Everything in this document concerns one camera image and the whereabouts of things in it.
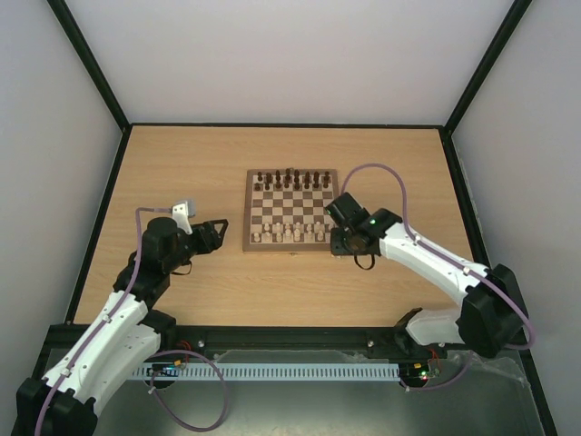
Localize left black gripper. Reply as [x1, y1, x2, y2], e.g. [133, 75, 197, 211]
[165, 219, 230, 272]

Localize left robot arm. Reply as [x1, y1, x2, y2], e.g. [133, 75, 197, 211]
[15, 217, 228, 435]

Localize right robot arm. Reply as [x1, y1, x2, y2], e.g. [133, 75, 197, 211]
[325, 193, 532, 358]

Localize light pieces on board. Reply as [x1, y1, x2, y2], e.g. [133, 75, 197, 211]
[249, 222, 334, 244]

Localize dark chess pieces row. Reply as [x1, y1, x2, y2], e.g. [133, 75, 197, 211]
[246, 167, 339, 193]

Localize wooden chessboard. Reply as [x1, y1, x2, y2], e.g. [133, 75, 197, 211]
[242, 183, 340, 253]

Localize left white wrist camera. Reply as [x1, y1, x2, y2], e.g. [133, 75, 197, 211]
[172, 199, 196, 235]

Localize black aluminium rail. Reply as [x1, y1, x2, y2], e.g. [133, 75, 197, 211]
[44, 324, 527, 360]

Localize light blue cable duct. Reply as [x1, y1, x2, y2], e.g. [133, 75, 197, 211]
[128, 362, 400, 382]

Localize black frame post left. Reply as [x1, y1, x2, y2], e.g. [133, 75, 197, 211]
[44, 0, 133, 131]

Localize black frame post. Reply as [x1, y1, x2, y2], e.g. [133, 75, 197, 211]
[44, 0, 133, 131]
[443, 0, 535, 133]

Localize black frame post right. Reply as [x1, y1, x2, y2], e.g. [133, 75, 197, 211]
[443, 0, 535, 133]

